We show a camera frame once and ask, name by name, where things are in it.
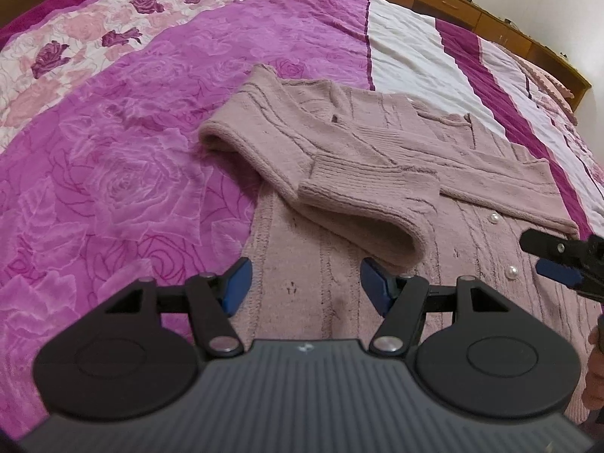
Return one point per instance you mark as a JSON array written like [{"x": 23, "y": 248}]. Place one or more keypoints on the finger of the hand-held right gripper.
[
  {"x": 559, "y": 272},
  {"x": 547, "y": 244}
]

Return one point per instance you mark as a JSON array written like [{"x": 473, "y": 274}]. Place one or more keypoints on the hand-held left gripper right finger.
[{"x": 377, "y": 288}]

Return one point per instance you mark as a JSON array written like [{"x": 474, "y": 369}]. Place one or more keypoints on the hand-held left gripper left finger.
[{"x": 236, "y": 288}]

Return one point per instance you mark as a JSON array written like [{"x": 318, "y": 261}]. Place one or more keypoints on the pink knitted sweater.
[{"x": 354, "y": 141}]

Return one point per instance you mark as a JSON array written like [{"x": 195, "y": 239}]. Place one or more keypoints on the person's right hand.
[{"x": 595, "y": 377}]

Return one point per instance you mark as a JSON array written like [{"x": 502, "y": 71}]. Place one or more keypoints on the pink crochet pillow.
[{"x": 552, "y": 87}]

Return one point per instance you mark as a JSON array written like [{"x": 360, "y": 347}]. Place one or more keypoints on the magenta floral patchwork bedspread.
[{"x": 118, "y": 151}]

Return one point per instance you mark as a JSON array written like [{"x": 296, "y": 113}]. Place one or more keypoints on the long wooden cabinet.
[{"x": 448, "y": 4}]

